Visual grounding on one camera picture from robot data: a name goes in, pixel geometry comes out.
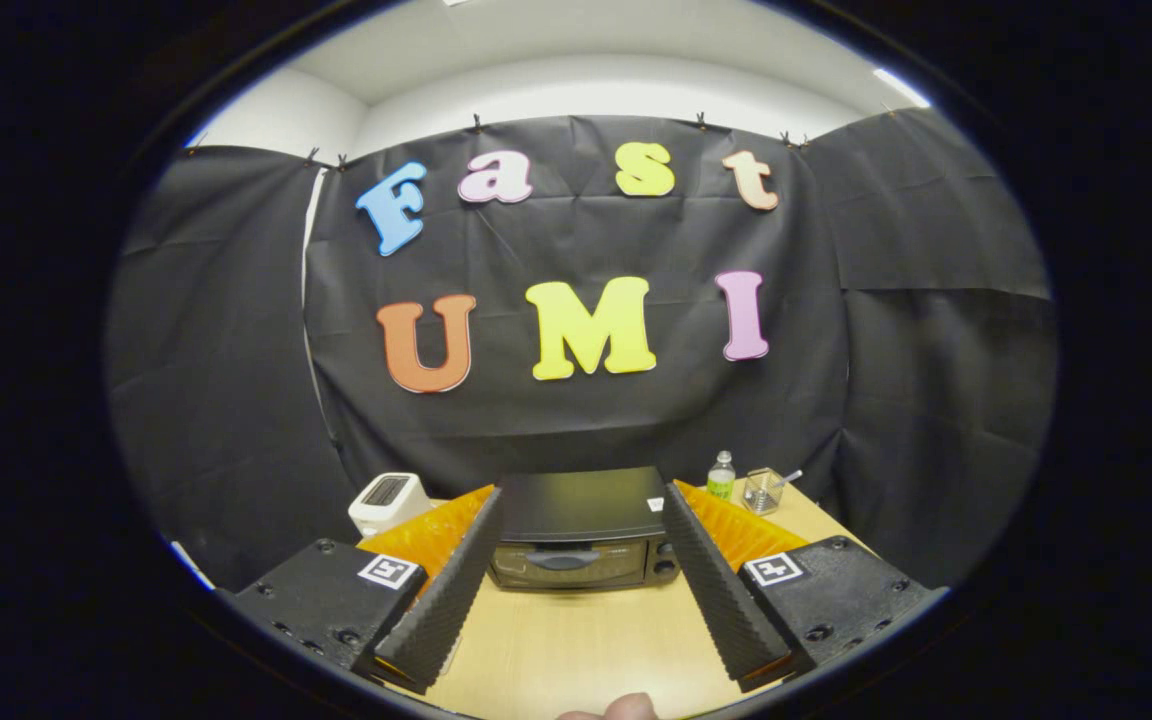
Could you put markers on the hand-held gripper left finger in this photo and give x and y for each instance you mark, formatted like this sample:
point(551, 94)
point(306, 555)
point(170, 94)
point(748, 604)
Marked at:
point(451, 600)

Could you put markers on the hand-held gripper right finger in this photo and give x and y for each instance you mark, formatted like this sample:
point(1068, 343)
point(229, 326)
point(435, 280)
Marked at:
point(726, 600)

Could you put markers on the black toaster oven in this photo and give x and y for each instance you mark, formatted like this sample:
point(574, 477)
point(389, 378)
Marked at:
point(581, 505)

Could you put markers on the white pop-up toaster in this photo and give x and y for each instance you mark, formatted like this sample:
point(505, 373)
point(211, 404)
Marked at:
point(386, 500)

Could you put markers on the green label drink bottle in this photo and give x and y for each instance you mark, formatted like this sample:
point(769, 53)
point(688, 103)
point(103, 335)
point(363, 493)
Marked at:
point(721, 480)

